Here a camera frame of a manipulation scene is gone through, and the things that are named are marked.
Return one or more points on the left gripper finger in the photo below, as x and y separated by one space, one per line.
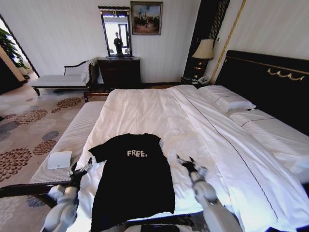
73 168
87 166

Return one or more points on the cream-shaded table lamp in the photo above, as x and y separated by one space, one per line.
204 49

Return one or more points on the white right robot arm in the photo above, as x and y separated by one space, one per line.
212 200

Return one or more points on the dark wooden dresser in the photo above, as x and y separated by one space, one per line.
119 72

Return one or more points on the white paper folder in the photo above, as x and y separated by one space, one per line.
59 160

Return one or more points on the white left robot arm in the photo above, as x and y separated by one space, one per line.
64 207

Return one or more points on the person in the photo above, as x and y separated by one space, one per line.
118 44

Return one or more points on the striped upholstered bed bench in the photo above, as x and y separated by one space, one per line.
72 135

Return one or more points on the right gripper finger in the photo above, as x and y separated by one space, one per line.
192 162
182 161

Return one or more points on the dark nightstand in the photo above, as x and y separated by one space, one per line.
189 81

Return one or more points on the gold-framed painting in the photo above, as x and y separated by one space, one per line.
146 18

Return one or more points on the small white pillow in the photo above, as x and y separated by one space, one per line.
228 97

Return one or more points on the black FREE print t-shirt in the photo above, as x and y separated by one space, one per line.
135 186

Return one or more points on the black gold-trimmed headboard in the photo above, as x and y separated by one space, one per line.
265 79

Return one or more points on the white desk telephone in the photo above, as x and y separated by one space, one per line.
203 79

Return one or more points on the large white pillow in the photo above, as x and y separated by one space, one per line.
275 135

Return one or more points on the dark-framed upright mirror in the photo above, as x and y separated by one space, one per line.
118 33

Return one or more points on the white dark-wood chaise longue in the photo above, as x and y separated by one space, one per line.
62 79

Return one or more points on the green leafy plant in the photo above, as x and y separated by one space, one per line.
9 48

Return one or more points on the white bed duvet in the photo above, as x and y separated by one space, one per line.
149 113

